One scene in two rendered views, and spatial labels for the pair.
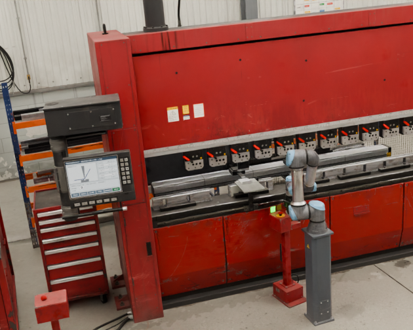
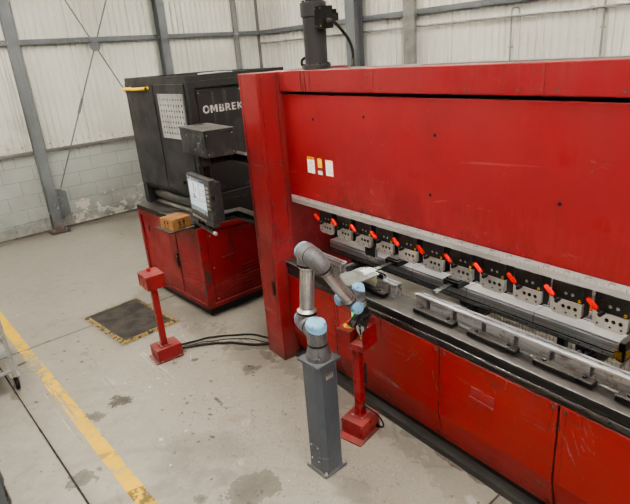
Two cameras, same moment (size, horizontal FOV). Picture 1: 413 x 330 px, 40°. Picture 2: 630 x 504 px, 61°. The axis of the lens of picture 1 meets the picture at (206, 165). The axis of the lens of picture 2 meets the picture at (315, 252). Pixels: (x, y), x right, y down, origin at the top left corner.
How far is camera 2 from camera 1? 4.41 m
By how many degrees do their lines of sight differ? 64
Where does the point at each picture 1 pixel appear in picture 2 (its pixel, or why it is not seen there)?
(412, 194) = (574, 436)
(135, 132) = (262, 170)
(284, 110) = (407, 200)
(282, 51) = (407, 115)
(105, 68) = (244, 101)
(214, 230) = (327, 307)
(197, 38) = (325, 82)
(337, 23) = (478, 82)
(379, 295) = not seen: outside the picture
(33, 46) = not seen: hidden behind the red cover
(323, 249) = (309, 381)
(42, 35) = not seen: hidden behind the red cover
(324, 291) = (314, 434)
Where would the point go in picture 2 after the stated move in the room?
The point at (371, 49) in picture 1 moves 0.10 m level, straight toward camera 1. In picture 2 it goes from (537, 139) to (515, 141)
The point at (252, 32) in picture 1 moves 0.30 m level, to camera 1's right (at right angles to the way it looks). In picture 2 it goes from (372, 82) to (400, 83)
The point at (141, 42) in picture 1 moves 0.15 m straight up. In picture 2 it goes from (287, 79) to (285, 56)
